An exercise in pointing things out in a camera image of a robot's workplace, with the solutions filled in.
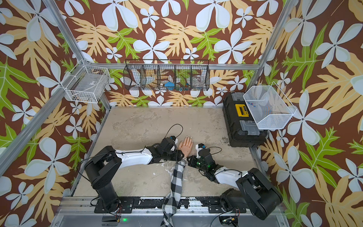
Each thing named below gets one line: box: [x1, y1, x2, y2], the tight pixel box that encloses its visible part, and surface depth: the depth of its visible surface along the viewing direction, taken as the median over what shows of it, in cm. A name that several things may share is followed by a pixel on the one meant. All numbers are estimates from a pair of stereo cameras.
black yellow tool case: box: [222, 92, 269, 148], surface depth 90 cm
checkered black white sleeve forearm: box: [160, 157, 188, 227], surface depth 75 cm
